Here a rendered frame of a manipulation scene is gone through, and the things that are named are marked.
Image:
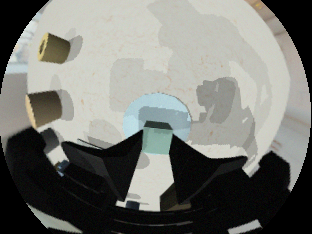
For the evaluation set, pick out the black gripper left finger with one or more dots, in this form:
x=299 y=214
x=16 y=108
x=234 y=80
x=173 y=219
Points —
x=115 y=164

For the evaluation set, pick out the pale green block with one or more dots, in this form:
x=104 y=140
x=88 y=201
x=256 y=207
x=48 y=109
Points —
x=157 y=137

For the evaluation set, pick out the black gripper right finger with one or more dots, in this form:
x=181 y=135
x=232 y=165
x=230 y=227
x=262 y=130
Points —
x=193 y=171

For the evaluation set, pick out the light blue block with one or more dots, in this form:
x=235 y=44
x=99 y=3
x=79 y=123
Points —
x=62 y=163

